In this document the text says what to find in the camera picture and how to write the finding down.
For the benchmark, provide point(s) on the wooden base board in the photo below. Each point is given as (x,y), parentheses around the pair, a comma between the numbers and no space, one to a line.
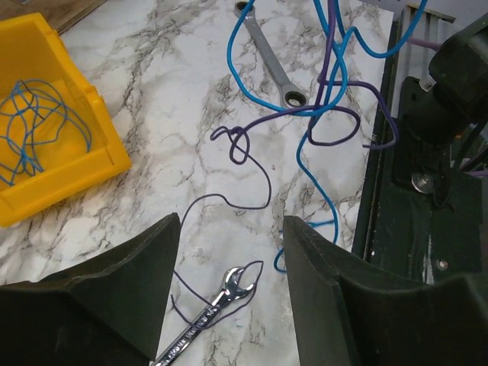
(61,15)

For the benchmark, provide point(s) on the aluminium table frame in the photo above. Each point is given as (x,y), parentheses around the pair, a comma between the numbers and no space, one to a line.
(436,25)

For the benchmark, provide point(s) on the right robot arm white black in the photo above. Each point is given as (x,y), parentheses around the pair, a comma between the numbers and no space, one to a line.
(439,126)

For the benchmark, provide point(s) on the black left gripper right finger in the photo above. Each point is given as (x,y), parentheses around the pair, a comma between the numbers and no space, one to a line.
(349,312)

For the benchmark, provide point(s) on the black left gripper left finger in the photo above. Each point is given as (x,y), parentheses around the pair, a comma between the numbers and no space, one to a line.
(107,310)

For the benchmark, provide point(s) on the silver ratchet wrench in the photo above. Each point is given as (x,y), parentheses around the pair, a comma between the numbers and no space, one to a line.
(290,95)

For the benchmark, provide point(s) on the yellow bin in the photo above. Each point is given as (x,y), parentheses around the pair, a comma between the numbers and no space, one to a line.
(57,137)

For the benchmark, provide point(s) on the silver open-end wrench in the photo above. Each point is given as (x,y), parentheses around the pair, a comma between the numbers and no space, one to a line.
(229,292)

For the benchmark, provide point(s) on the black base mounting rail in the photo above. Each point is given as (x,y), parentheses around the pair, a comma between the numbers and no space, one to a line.
(405,233)

